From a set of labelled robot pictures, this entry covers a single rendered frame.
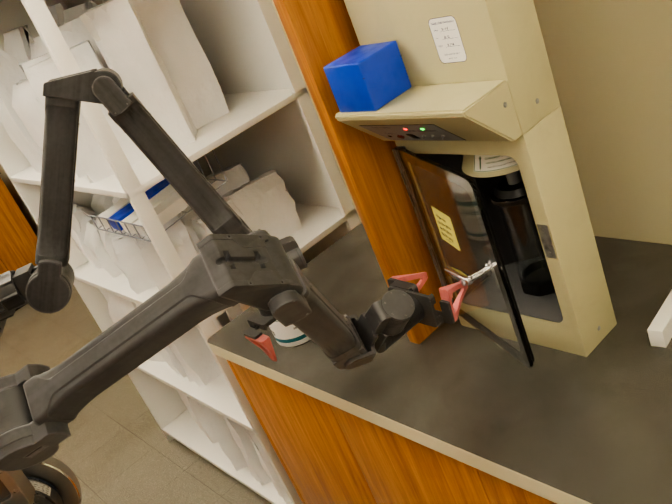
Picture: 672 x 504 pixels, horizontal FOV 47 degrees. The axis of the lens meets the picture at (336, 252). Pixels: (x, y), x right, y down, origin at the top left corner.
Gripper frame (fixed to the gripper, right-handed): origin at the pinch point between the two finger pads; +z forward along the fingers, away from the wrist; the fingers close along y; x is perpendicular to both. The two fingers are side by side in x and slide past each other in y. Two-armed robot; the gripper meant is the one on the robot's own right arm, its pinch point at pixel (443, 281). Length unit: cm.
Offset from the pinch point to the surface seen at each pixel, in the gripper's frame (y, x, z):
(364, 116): 9.0, -32.4, 0.3
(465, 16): -9.3, -45.4, 10.6
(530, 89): -15.0, -31.0, 15.9
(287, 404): 58, 44, -10
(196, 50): 122, -36, 40
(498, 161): -5.6, -17.5, 15.4
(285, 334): 53, 23, -6
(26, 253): 479, 107, 53
